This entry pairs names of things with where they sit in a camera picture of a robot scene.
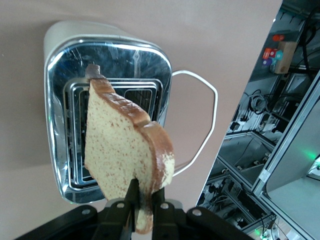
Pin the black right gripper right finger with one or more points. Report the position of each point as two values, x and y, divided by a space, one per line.
162 215

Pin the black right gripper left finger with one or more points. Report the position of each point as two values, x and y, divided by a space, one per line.
131 197

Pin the slice of brown bread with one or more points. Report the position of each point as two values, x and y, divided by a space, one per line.
115 145

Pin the beige and chrome toaster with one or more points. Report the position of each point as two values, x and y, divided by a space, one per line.
60 100

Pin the brown table cover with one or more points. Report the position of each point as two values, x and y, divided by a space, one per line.
200 30

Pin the wooden block with stickers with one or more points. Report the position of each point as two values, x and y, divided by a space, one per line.
286 57

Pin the aluminium cell frame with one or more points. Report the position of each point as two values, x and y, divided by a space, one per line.
287 150

